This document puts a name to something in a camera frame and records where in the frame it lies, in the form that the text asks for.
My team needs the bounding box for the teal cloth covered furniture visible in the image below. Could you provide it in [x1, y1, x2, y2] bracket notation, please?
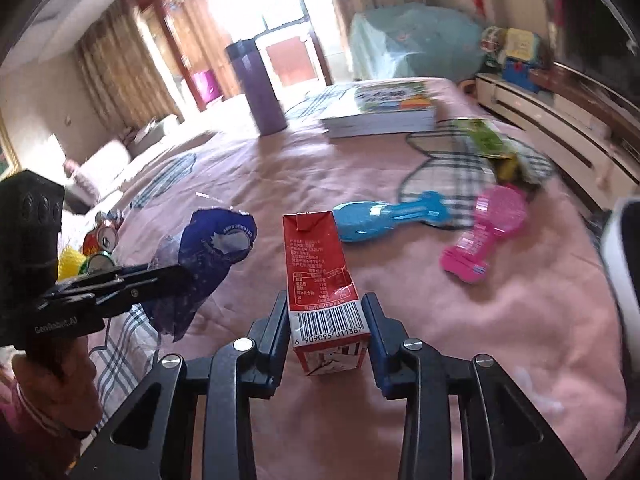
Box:
[348, 2, 486, 83]

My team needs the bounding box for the green snack wrapper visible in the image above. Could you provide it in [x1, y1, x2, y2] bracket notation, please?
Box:
[440, 119, 521, 184]

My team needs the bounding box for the white television cabinet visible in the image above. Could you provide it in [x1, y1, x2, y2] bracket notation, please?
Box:
[475, 62, 640, 211]

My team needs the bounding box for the red drink can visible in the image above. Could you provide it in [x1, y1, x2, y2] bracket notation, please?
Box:
[82, 212, 124, 256]

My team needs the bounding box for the blue plastic bag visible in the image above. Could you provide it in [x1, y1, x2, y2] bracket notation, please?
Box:
[145, 208, 258, 343]

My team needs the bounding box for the person's left forearm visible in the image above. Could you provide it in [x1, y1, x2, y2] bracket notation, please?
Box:
[0, 380, 96, 480]

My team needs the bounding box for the person's left hand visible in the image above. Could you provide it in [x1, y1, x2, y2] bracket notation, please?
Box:
[12, 340, 103, 427]

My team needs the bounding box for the white bin with black liner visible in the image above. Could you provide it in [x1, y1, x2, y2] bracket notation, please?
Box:
[600, 197, 640, 333]

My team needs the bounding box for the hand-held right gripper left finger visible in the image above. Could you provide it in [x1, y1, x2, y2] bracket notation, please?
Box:
[75, 291, 291, 480]

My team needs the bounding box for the purple thermos bottle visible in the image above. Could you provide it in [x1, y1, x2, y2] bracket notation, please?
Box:
[225, 38, 289, 137]

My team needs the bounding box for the black television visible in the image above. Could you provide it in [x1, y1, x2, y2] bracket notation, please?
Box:
[537, 0, 640, 111]

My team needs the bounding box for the thick colourful book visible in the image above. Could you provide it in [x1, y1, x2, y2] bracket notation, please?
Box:
[315, 80, 437, 139]

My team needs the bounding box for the pink plastic toy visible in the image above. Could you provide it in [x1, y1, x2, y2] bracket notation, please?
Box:
[439, 185, 530, 287]

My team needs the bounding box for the blue plastic toy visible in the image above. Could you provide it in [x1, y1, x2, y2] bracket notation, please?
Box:
[332, 191, 453, 245]

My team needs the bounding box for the light pink sofa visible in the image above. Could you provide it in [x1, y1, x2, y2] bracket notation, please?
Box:
[62, 115, 226, 211]

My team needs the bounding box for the red milk carton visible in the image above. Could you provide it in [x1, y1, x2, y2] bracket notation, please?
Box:
[282, 211, 372, 377]

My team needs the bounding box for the purple bin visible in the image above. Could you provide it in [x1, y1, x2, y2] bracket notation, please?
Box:
[192, 70, 222, 107]

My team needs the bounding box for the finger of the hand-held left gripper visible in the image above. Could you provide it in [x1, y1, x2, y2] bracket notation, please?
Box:
[55, 262, 193, 297]
[40, 275, 193, 318]

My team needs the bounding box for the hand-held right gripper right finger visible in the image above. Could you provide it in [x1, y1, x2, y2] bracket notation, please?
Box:
[362, 292, 586, 480]

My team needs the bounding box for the colourful toy set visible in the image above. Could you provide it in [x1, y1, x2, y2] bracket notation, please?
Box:
[480, 25, 551, 93]

